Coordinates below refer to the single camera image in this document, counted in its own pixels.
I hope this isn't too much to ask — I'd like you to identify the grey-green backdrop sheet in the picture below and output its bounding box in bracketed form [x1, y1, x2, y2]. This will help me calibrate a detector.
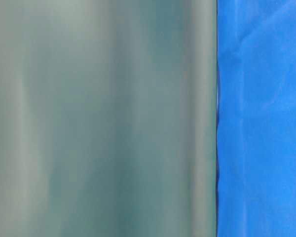
[0, 0, 217, 237]

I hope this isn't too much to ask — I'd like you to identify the blue table cloth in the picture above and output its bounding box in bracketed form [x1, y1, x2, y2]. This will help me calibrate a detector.
[217, 0, 296, 237]

